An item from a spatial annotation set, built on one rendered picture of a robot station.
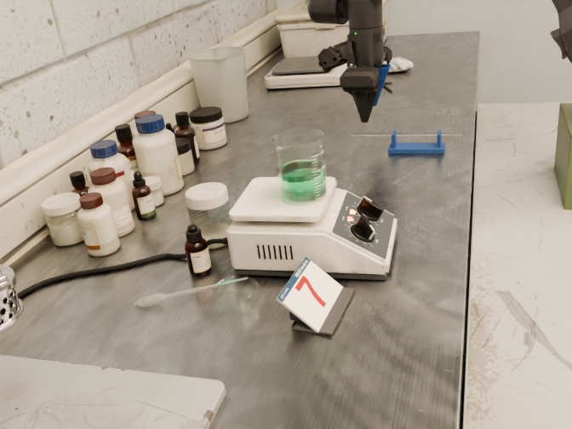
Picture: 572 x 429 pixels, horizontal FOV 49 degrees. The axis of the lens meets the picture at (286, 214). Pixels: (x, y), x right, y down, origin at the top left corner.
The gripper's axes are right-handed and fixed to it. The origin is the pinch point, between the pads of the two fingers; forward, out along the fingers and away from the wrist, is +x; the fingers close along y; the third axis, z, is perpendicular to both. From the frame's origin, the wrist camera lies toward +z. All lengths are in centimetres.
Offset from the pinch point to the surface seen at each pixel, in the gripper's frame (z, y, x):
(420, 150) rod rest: -9.4, 2.1, 9.5
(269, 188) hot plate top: 6.9, 37.0, 1.3
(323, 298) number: -3, 51, 8
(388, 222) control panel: -8.5, 35.1, 6.6
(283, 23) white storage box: 37, -70, 0
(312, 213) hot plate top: -0.8, 43.8, 1.1
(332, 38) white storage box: 23, -71, 5
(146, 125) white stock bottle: 33.0, 21.2, -1.7
